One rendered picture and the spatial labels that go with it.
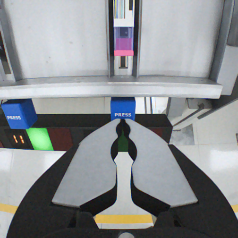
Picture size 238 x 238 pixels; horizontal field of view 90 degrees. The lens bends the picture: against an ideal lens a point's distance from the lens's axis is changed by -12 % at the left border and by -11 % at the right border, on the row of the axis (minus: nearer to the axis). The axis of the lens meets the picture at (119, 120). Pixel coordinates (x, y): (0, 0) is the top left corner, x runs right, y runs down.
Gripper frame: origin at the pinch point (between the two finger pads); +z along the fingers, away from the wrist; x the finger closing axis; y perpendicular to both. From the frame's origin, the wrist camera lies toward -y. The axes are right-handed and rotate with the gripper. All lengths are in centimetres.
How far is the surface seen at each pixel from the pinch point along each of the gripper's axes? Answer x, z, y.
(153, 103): 13.0, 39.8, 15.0
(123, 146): 0.1, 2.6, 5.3
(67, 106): -36, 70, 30
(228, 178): 69, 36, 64
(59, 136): -7.8, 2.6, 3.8
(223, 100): 14.1, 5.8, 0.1
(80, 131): -5.0, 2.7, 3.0
